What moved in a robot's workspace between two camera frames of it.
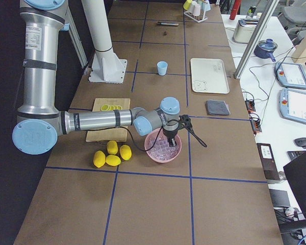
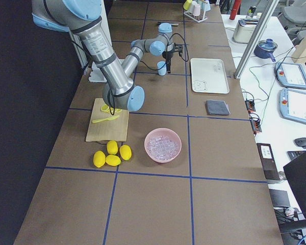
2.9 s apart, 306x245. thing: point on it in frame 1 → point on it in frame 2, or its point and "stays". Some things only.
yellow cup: [187, 4] stays
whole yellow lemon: [113, 160] stays
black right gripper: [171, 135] → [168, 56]
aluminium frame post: [255, 39] stays
